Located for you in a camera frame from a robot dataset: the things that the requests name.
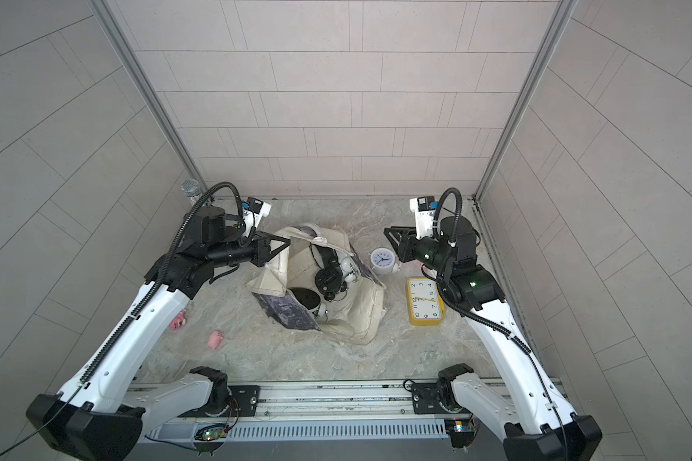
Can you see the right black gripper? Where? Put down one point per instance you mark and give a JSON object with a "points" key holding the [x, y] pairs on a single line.
{"points": [[408, 244]]}

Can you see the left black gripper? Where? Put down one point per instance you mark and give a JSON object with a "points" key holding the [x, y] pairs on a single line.
{"points": [[260, 248]]}

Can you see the white twin-bell alarm clock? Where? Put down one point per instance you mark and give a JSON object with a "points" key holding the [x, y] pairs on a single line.
{"points": [[384, 261]]}

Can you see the beige canvas tote bag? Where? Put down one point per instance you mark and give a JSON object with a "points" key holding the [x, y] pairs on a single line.
{"points": [[353, 317]]}

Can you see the yellow rectangular alarm clock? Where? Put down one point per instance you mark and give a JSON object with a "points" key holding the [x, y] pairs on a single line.
{"points": [[425, 306]]}

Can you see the black alarm clock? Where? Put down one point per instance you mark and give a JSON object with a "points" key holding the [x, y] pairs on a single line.
{"points": [[328, 279]]}

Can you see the large white twin-bell clock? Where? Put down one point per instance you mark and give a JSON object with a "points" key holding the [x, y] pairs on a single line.
{"points": [[349, 270]]}

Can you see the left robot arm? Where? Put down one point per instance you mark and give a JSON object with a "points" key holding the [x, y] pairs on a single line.
{"points": [[92, 417]]}

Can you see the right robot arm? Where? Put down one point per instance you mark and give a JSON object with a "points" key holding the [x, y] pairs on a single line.
{"points": [[535, 422]]}

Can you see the silver clock black back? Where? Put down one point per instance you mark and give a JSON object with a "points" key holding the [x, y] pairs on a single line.
{"points": [[312, 301]]}

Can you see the glitter microphone on stand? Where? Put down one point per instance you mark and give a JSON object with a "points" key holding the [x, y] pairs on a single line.
{"points": [[192, 190]]}

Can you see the small pink eraser piece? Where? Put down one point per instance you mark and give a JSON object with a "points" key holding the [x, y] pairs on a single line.
{"points": [[215, 340]]}

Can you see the small pink toy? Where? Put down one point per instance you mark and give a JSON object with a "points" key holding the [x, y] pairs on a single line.
{"points": [[178, 321]]}

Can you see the left circuit board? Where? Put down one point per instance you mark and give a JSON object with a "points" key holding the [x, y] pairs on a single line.
{"points": [[212, 433]]}

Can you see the circuit board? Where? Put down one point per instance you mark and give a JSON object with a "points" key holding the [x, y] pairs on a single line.
{"points": [[462, 433], [212, 433]]}

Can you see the right circuit board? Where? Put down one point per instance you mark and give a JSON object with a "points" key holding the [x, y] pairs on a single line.
{"points": [[462, 433]]}

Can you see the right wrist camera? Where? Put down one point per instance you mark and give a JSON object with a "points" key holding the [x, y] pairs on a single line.
{"points": [[423, 209]]}

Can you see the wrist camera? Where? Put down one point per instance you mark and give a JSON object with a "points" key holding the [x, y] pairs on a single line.
{"points": [[423, 209], [254, 210]]}

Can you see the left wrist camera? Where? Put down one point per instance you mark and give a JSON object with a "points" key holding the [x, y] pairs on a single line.
{"points": [[254, 210]]}

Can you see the aluminium mounting rail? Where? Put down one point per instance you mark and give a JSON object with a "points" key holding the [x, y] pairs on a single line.
{"points": [[364, 399]]}

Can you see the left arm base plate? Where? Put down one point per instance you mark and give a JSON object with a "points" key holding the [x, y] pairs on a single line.
{"points": [[243, 402]]}

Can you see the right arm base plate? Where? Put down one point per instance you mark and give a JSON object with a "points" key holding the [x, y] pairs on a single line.
{"points": [[428, 398]]}

